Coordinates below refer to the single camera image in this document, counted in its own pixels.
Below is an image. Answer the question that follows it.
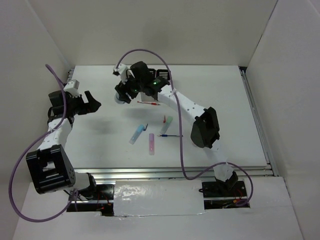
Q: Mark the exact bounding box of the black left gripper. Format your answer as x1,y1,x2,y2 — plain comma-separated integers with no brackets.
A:
65,90,102,116

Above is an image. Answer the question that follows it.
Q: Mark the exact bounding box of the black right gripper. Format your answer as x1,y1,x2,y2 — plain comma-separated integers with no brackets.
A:
115,70,145,104

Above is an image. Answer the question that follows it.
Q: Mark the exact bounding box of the blue glue jar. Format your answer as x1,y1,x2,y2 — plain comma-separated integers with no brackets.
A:
114,92,126,105

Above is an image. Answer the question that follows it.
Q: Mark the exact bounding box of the blue highlighter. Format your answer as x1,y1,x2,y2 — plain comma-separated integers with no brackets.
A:
129,124,145,145

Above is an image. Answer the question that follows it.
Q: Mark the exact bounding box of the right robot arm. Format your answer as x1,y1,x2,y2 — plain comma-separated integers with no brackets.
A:
113,61,238,196

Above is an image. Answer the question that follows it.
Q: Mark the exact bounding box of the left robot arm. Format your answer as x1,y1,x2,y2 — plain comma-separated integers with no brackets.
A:
26,90,101,194

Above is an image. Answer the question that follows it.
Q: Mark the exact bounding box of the red pen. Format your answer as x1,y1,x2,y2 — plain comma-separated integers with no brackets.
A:
137,101,161,106

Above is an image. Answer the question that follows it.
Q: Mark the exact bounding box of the white left slotted container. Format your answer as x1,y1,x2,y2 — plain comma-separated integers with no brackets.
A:
140,92,149,102

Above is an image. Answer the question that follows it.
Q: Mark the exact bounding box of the black left slotted container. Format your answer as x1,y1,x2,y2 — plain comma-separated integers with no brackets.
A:
148,68,157,78

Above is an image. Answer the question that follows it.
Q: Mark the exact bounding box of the black slotted container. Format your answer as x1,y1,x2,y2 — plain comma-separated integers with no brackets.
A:
148,68,157,78
155,69,171,81

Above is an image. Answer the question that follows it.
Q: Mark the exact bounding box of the black right slotted container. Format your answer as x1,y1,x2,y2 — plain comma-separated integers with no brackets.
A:
155,69,171,81

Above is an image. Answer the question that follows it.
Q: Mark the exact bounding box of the purple highlighter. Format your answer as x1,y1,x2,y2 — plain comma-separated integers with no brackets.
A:
148,133,155,156

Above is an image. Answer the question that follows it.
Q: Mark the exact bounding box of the green highlighter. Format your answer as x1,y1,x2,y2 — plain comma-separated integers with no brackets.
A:
160,116,173,135

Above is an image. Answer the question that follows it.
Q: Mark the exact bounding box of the blue pen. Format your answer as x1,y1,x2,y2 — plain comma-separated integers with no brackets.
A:
157,134,183,138

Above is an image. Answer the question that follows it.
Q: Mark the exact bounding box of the white foil front panel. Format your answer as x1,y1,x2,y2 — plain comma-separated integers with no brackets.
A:
113,179,205,217

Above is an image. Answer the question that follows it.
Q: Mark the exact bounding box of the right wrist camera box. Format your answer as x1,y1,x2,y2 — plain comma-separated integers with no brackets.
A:
112,63,129,83

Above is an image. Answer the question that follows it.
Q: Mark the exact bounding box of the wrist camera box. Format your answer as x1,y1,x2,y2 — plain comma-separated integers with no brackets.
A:
112,63,129,83
63,79,80,95

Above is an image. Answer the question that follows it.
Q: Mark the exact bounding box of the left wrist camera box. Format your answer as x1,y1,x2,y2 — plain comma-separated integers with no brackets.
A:
63,79,80,95

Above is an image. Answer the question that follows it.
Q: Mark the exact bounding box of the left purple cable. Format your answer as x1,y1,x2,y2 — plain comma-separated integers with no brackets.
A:
8,63,80,223

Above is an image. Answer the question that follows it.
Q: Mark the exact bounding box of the purple cable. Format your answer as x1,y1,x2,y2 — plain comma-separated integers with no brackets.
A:
8,63,80,223
116,48,255,207

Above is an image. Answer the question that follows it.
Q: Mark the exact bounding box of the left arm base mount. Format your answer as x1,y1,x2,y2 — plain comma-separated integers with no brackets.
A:
64,173,115,217

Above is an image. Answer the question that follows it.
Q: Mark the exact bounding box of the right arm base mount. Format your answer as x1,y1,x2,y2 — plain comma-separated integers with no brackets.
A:
198,180,250,210

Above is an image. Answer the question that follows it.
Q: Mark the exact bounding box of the aluminium front rail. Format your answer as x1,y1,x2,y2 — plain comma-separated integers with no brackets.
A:
74,164,274,183

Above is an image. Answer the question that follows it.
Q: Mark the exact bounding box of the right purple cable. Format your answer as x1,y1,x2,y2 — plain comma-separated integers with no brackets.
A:
116,48,255,207

